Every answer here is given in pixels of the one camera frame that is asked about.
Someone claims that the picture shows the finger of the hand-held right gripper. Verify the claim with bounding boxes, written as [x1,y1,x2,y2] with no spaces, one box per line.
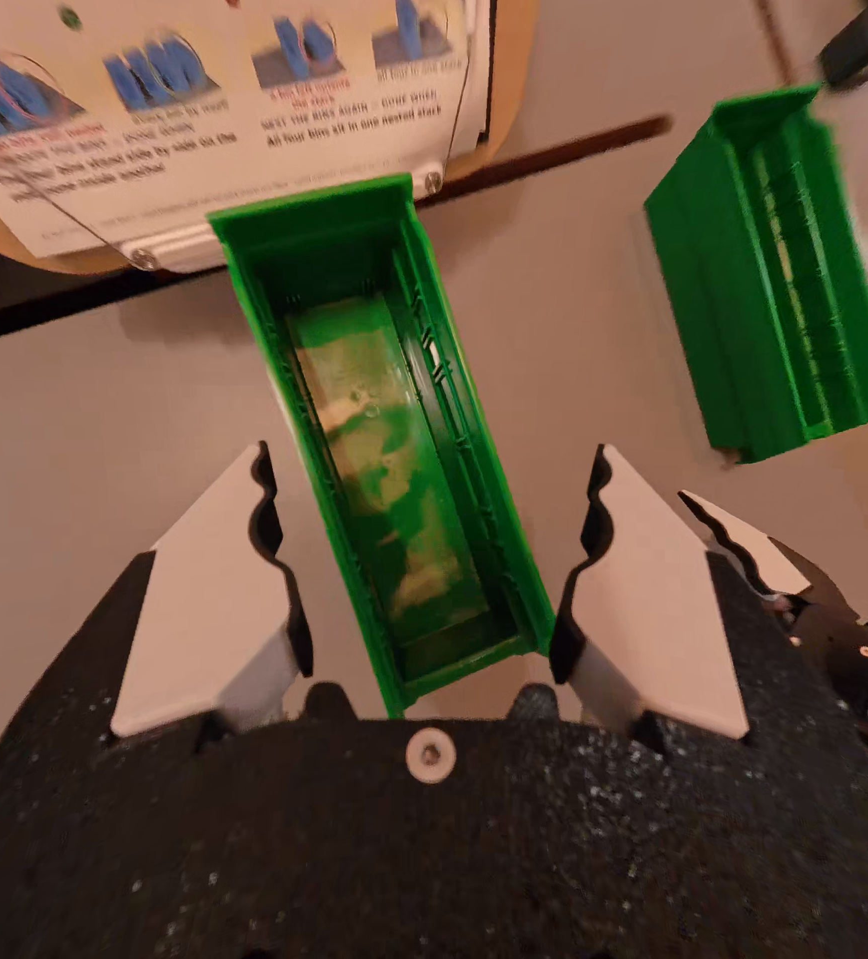
[677,489,813,597]
[775,479,868,625]

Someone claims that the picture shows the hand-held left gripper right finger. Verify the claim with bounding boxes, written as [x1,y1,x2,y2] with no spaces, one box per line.
[548,443,751,742]

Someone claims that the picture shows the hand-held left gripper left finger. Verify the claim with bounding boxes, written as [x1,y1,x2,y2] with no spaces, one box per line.
[109,441,315,739]

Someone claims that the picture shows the green plastic bin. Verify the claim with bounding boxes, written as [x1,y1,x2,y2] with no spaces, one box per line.
[642,81,868,464]
[205,174,557,722]

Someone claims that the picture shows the grey desk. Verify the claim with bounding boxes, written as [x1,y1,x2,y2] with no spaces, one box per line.
[0,0,868,825]

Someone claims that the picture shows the printed instruction sheet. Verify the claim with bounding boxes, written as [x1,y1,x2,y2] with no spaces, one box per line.
[0,0,491,257]

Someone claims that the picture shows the black charger dock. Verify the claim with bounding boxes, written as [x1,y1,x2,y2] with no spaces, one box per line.
[816,0,868,89]

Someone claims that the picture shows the instruction sheet on wooden board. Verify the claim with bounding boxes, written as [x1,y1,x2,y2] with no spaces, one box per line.
[0,0,541,277]

